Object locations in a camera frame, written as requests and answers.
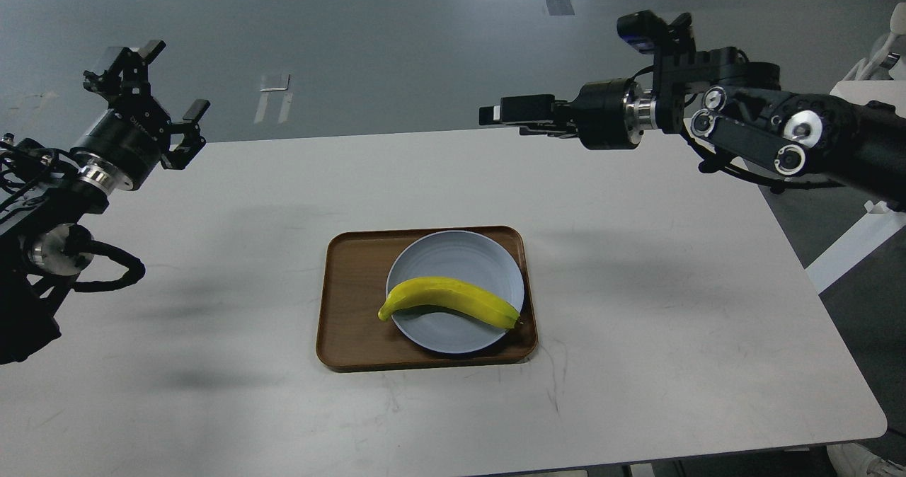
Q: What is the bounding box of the white side table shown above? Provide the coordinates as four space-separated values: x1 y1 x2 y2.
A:
805 80 905 293

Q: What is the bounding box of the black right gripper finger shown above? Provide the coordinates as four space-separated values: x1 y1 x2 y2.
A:
519 121 578 139
478 94 570 127

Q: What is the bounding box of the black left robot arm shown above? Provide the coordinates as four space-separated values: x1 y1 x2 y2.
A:
1 40 210 364

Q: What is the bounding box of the white wheeled chair frame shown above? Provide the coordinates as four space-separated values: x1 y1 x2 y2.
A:
841 1 905 81

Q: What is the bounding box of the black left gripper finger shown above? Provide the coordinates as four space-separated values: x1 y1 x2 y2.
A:
82 40 167 113
161 99 211 170

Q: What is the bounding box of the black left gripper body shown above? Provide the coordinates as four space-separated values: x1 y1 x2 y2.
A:
71 92 172 191

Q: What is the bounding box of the light blue plate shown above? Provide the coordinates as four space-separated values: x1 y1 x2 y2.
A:
384 231 528 355

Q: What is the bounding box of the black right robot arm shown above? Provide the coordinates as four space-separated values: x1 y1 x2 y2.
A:
478 10 905 212

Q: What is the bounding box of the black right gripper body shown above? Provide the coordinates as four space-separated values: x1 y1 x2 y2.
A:
567 79 641 151

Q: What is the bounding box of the brown wooden tray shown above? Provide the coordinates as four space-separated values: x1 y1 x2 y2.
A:
315 226 538 372

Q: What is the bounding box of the yellow banana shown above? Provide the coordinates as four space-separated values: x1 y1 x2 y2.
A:
377 276 521 330

